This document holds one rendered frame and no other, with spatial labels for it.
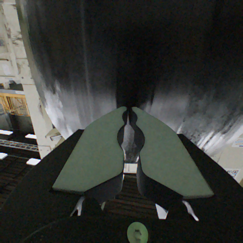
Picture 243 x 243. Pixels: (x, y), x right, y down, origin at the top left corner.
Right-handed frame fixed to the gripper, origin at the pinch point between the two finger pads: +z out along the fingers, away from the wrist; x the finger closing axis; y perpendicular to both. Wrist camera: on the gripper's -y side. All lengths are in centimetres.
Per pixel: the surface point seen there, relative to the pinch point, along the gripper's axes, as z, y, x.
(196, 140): 1.9, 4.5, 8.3
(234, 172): 16.6, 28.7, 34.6
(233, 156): 17.5, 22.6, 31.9
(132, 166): 40, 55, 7
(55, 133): 55, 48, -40
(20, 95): 601, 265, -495
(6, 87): 625, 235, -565
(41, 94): 4.4, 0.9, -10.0
